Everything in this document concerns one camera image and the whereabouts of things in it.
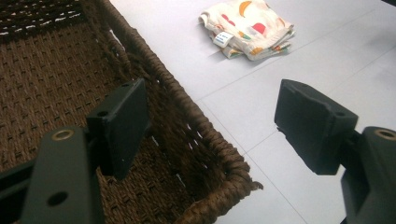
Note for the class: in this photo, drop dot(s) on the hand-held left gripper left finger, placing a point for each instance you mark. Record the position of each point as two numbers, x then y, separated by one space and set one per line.
120 124

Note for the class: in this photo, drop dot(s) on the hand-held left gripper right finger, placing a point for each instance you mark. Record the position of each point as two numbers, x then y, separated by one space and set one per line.
314 127

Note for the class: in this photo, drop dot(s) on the brown woven basket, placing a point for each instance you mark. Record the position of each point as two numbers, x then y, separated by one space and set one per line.
62 84

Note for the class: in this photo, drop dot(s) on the patterned cloth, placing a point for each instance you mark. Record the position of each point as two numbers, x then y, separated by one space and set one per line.
249 29

